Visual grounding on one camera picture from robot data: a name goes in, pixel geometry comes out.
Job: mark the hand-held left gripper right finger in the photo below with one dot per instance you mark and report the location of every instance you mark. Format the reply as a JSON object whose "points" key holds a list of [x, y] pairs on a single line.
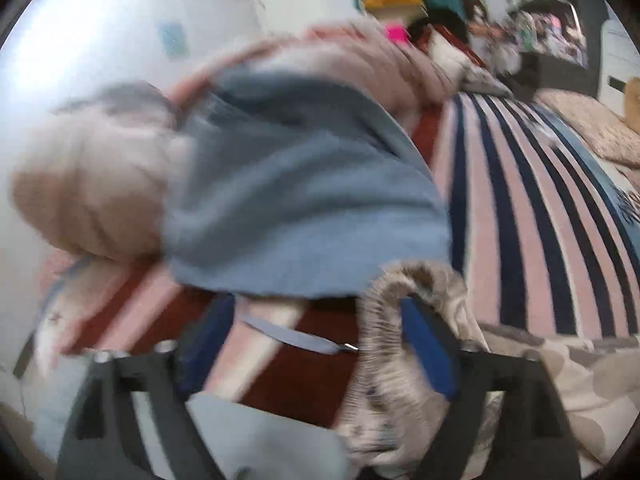
{"points": [[432, 350]]}

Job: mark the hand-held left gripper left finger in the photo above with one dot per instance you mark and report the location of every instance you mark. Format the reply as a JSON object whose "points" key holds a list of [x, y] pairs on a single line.
{"points": [[202, 350]]}

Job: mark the beige patterned cloth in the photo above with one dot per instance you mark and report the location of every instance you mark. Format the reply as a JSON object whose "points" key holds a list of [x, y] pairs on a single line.
{"points": [[390, 385]]}

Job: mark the blue denim pants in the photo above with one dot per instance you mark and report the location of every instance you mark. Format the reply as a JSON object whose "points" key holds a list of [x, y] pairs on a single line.
{"points": [[300, 185]]}

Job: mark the light grey cloth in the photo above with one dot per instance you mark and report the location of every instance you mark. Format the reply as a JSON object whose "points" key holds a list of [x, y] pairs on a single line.
{"points": [[265, 440]]}

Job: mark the striped bed sheet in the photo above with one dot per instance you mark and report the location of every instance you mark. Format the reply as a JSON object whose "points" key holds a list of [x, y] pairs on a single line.
{"points": [[525, 235]]}

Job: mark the grey pillow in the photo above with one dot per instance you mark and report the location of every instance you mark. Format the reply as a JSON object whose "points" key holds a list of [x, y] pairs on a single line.
{"points": [[485, 82]]}

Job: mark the beige patterned pillow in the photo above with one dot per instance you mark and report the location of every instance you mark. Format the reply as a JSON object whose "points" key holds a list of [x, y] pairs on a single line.
{"points": [[595, 125]]}

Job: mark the white pillow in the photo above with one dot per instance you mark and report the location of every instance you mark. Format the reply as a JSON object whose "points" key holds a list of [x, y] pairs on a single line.
{"points": [[450, 55]]}

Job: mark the bright pink object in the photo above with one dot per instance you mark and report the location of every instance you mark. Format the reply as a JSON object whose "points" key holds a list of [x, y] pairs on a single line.
{"points": [[397, 33]]}

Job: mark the black round object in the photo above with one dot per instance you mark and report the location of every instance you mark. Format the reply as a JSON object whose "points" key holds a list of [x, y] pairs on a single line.
{"points": [[445, 22]]}

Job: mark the white cabinet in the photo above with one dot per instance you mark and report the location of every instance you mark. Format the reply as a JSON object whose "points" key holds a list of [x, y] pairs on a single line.
{"points": [[620, 60]]}

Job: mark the yellow box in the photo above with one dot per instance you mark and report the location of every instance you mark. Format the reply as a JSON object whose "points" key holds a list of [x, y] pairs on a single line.
{"points": [[395, 4]]}

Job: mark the dark grey bed frame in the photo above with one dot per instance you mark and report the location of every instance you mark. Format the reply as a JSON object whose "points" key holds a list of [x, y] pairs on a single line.
{"points": [[560, 75]]}

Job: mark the blue wall sticker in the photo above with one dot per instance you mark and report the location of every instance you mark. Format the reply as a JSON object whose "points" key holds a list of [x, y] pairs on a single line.
{"points": [[174, 39]]}

